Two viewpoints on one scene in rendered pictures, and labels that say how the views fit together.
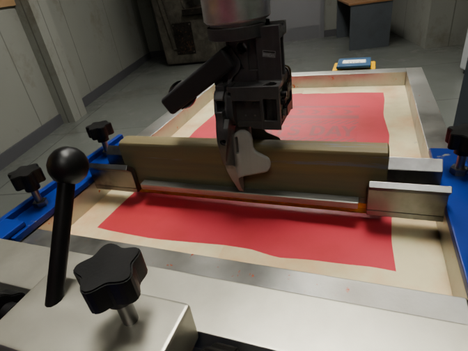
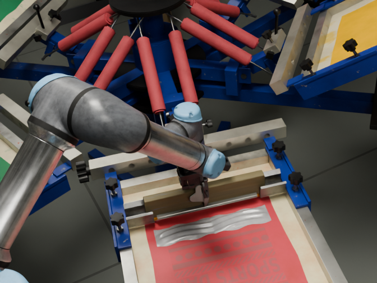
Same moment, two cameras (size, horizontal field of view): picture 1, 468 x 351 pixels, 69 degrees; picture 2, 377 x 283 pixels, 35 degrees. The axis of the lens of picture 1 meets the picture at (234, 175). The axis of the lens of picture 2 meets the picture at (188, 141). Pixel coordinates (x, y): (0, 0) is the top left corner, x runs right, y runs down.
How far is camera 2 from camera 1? 2.03 m
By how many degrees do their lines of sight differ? 105
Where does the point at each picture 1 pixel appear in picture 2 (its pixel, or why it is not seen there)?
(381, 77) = not seen: outside the picture
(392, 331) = (134, 156)
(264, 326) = not seen: hidden behind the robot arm
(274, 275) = (169, 174)
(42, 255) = (226, 137)
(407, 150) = (143, 273)
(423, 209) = (132, 211)
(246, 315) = not seen: hidden behind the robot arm
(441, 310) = (126, 183)
